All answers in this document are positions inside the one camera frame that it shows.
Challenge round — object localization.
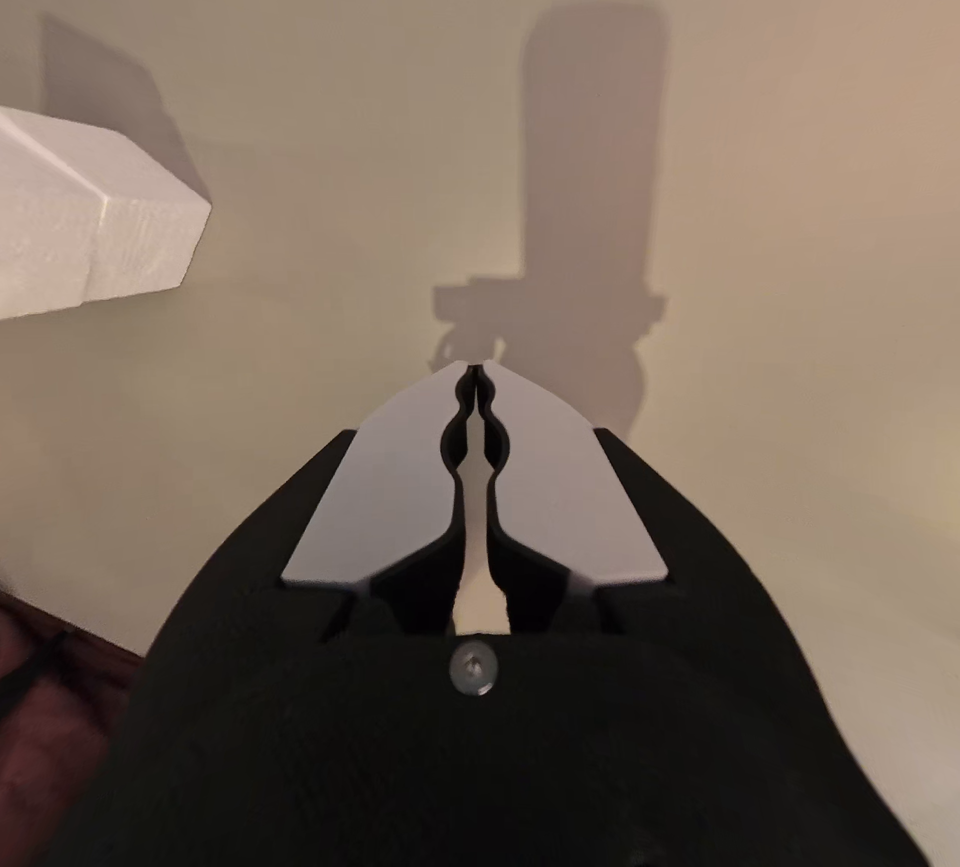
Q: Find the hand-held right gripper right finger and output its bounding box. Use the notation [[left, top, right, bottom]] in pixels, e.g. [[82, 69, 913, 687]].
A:
[[478, 359, 669, 634]]

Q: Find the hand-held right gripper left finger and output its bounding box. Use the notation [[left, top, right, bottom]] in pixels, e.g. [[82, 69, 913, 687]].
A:
[[279, 360, 477, 634]]

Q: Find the white foam cube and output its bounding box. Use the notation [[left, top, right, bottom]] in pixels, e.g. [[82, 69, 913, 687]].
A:
[[0, 124, 106, 321], [0, 105, 213, 304]]

